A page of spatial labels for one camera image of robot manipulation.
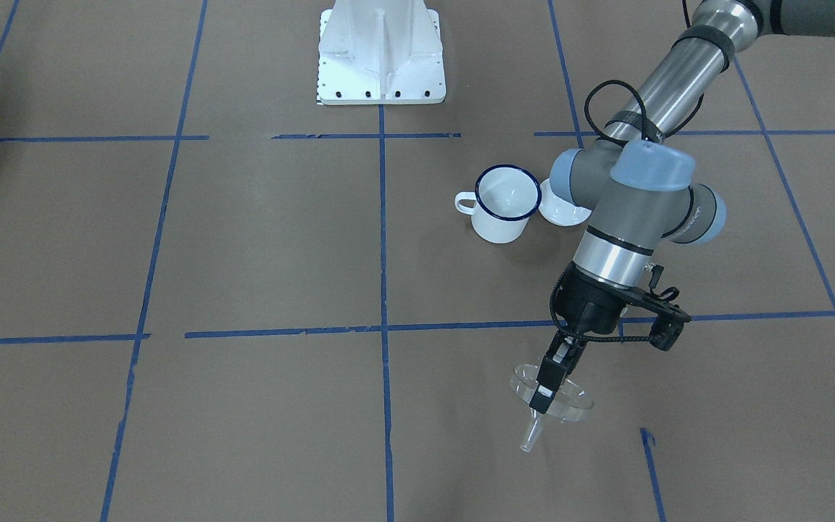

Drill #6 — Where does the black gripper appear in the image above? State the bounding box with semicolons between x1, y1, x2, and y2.
531;265;624;414

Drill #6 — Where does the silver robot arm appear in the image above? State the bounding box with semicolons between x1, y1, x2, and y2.
515;1;835;418

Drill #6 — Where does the black camera cable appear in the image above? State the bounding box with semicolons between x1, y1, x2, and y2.
549;80;668;345

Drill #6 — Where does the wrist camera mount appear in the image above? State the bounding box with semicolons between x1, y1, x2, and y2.
622;262;693;352

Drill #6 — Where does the white camera stand base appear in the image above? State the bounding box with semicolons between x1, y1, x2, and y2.
316;1;447;106

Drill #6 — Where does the clear glass funnel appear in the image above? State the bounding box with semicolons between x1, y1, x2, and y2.
510;364;594;453

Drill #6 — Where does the white mug lid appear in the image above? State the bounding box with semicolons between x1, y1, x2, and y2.
538;179;592;227

